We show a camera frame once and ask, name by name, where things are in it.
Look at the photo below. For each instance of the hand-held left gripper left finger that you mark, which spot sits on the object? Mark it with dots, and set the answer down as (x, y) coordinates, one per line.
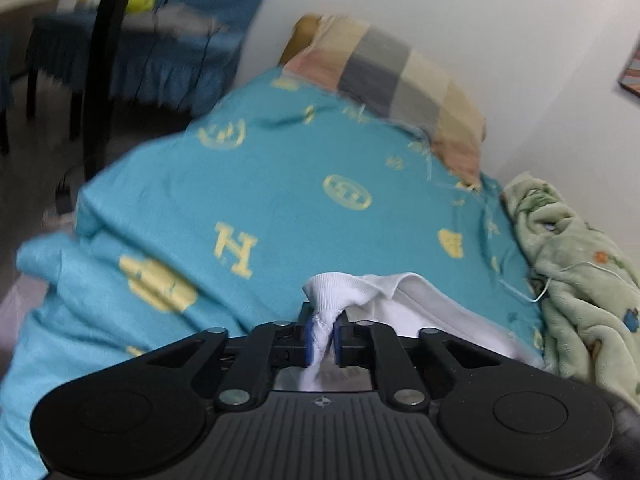
(311, 345)

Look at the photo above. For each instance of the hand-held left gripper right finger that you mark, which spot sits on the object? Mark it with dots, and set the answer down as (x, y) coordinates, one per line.
(339, 345)

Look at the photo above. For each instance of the cream sweatshirt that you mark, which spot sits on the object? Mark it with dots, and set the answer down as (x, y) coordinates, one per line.
(430, 310)

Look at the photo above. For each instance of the teal printed bed sheet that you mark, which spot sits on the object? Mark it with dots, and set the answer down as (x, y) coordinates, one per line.
(280, 220)

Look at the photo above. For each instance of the green fleece blanket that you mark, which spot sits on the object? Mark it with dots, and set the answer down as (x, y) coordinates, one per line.
(575, 270)

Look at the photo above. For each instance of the plaid pillow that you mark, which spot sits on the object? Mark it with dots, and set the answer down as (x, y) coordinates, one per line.
(395, 75)

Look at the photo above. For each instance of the brown pillow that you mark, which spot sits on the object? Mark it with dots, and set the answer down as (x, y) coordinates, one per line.
(302, 35)

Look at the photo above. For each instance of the blue covered chair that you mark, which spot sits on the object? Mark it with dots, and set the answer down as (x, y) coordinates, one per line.
(165, 60)

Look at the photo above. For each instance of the white table with black legs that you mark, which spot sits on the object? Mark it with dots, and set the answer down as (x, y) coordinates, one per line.
(102, 85)

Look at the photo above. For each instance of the framed wall picture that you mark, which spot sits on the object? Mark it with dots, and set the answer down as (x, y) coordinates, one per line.
(631, 77)

